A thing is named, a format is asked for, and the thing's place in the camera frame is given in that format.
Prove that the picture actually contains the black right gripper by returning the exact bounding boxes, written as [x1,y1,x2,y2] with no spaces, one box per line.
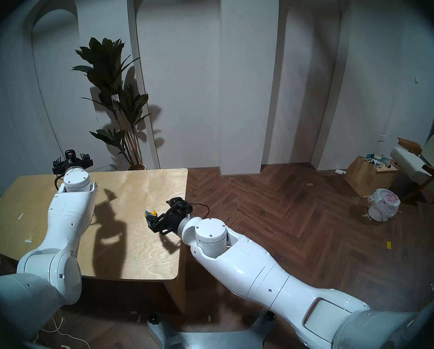
[146,197,193,236]

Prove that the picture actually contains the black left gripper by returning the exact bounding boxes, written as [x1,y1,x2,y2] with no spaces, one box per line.
[52,153,94,175]

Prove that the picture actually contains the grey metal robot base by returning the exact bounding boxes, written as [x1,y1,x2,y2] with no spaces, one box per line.
[146,310,277,349]

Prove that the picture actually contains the white bin with plastic bag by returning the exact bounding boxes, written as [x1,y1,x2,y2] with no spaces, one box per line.
[368,188,401,222]

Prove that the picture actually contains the light wooden table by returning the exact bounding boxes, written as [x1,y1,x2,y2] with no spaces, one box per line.
[0,168,189,314]

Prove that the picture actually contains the tall green leafy plant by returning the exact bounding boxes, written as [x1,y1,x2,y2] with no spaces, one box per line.
[71,37,152,169]

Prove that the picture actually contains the wooden cube side table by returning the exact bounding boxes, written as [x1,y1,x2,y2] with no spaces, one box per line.
[344,155,399,198]

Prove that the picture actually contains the small clutter pile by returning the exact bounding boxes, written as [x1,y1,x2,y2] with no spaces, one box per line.
[361,154,394,168]

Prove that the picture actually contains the white cushioned wooden armchair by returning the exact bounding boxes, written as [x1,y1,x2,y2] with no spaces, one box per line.
[390,135,434,203]

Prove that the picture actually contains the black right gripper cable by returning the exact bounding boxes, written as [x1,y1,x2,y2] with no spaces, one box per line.
[187,203,210,218]

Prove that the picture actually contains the white floor cable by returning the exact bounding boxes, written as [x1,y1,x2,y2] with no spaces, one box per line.
[31,316,92,349]

